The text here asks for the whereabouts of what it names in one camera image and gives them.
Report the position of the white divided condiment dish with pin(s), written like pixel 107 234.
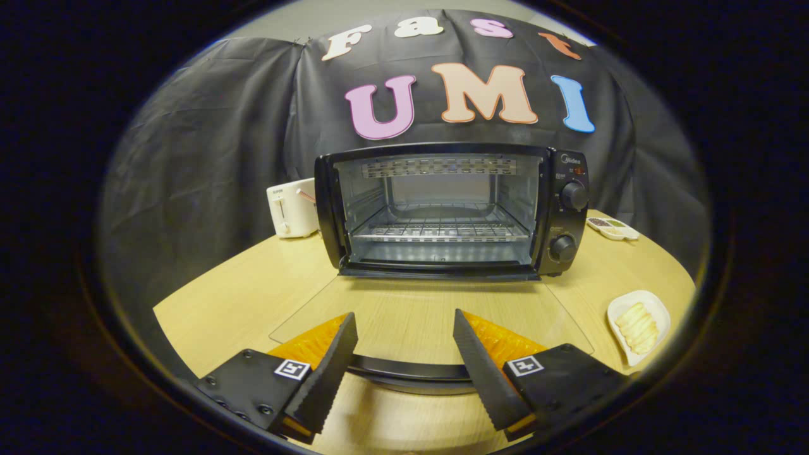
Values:
pixel 613 229

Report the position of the black toaster oven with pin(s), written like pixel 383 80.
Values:
pixel 572 222

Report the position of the white plate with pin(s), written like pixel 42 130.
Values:
pixel 657 309

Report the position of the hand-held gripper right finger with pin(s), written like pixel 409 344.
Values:
pixel 483 373

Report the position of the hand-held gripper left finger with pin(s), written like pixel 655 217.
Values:
pixel 330 373

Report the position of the white toaster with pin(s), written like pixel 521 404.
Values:
pixel 291 212

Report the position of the striped bread roll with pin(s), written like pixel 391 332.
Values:
pixel 637 327

